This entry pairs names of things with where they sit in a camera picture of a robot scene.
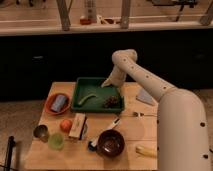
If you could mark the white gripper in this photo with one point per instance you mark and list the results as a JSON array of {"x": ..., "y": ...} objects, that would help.
[{"x": 116, "y": 78}]

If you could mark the dark grape bunch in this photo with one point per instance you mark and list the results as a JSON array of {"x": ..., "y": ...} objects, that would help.
[{"x": 111, "y": 101}]

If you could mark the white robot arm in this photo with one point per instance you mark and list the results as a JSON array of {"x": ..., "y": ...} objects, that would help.
[{"x": 182, "y": 129}]

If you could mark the green plastic tray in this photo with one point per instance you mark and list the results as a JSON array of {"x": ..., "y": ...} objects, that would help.
[{"x": 92, "y": 85}]

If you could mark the grey cloth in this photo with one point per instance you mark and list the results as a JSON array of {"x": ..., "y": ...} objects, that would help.
[{"x": 145, "y": 97}]

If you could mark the metal fork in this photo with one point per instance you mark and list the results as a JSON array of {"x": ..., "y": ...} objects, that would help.
[{"x": 140, "y": 114}]

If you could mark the green bean pod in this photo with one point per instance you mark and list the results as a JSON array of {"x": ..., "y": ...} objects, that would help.
[{"x": 84, "y": 99}]

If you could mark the wooden block brush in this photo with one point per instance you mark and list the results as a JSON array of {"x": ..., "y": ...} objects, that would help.
[{"x": 78, "y": 126}]

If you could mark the grey can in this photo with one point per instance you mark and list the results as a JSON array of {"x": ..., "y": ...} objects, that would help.
[{"x": 58, "y": 103}]

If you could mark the red object on shelf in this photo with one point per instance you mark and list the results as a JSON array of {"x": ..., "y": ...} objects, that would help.
[{"x": 85, "y": 21}]

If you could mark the dark brown bowl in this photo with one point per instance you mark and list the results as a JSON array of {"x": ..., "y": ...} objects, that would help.
[{"x": 110, "y": 144}]

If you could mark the orange fruit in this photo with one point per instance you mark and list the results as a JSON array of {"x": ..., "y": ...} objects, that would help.
[{"x": 66, "y": 125}]

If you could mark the yellow banana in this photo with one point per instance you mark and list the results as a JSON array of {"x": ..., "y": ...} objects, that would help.
[{"x": 146, "y": 151}]

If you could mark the green plastic cup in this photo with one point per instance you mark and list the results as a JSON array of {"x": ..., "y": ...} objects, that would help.
[{"x": 56, "y": 141}]

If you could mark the metal cup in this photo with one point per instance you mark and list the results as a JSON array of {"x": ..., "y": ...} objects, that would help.
[{"x": 41, "y": 132}]

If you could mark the white handled brush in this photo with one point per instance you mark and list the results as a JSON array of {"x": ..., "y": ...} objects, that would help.
[{"x": 92, "y": 144}]

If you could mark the black chair frame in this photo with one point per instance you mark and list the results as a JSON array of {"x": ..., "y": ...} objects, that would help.
[{"x": 9, "y": 152}]

